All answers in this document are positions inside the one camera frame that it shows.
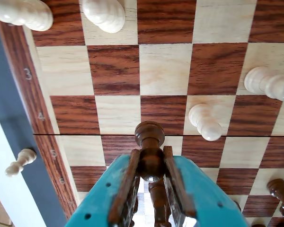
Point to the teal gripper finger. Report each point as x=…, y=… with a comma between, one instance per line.
x=101, y=196
x=198, y=194

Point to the dark wooden pawn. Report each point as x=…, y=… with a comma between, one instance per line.
x=149, y=134
x=278, y=189

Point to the white wooden pawn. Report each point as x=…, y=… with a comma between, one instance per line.
x=21, y=162
x=267, y=82
x=204, y=121
x=104, y=14
x=26, y=14

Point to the wooden chessboard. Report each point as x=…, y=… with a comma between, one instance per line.
x=165, y=71

